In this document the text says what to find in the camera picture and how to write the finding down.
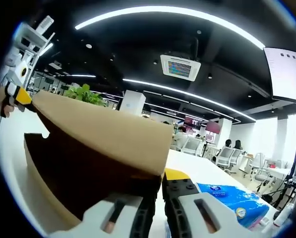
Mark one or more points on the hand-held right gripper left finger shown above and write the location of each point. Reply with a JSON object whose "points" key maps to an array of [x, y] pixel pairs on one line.
{"points": [[100, 218]]}

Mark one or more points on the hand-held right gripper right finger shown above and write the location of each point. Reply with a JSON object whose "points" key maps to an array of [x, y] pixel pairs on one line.
{"points": [[187, 210]]}

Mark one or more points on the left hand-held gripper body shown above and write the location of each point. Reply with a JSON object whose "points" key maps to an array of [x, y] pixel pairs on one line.
{"points": [[20, 73]]}

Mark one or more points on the blue soft tissue pack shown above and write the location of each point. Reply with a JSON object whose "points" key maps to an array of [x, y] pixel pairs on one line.
{"points": [[232, 200]]}

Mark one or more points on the brown cardboard shoe box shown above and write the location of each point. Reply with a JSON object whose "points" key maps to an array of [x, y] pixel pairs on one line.
{"points": [[100, 134]]}

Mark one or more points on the silver white pump bottle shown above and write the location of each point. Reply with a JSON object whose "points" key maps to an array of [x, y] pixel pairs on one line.
{"points": [[284, 213]]}

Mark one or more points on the white box on shelf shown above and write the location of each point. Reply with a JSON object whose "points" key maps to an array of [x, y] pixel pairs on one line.
{"points": [[45, 24]]}

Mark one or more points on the person's left hand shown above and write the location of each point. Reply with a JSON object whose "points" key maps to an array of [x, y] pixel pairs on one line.
{"points": [[7, 104]]}

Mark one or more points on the green potted plant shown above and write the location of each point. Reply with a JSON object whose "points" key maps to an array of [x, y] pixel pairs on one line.
{"points": [[84, 95]]}

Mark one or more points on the white ceiling light strip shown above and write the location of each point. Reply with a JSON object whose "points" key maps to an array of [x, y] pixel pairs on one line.
{"points": [[168, 8], [83, 76], [187, 95]]}

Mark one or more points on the row of white office chairs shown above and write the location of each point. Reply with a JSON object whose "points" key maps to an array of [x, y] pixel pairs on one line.
{"points": [[227, 158]]}

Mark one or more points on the magenta hanging sign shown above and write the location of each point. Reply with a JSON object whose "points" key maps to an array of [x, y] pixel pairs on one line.
{"points": [[212, 127]]}

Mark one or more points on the black tripod stand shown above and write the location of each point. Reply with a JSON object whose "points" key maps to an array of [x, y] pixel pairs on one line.
{"points": [[284, 193]]}

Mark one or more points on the white square pillar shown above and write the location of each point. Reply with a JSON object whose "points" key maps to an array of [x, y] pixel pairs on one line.
{"points": [[133, 102]]}

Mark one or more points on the ceiling air conditioner vent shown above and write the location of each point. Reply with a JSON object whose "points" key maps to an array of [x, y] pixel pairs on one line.
{"points": [[180, 68]]}

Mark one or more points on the large display screen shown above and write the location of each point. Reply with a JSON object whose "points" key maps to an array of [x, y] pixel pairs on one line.
{"points": [[287, 74]]}

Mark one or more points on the dark red wall screen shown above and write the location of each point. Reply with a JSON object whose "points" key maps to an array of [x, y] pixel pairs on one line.
{"points": [[192, 121]]}

